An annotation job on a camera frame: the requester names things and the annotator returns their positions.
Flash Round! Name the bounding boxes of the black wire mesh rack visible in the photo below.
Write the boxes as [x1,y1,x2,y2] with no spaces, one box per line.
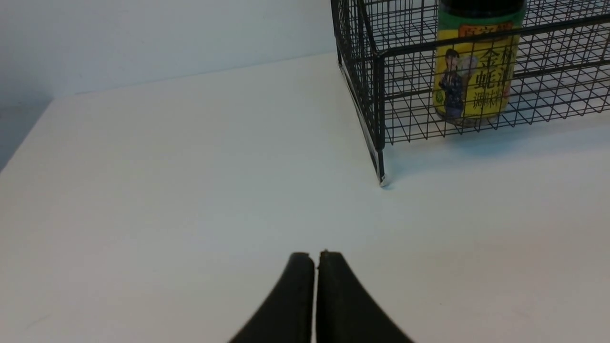
[330,0,609,187]

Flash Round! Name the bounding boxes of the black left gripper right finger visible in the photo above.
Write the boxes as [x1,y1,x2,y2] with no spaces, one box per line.
[316,251,412,343]

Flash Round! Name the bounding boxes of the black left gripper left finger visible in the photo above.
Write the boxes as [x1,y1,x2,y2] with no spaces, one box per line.
[231,252,315,343]

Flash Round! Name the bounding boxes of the dark sauce bottle yellow label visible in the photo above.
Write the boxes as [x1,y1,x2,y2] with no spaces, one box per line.
[433,0,527,127]

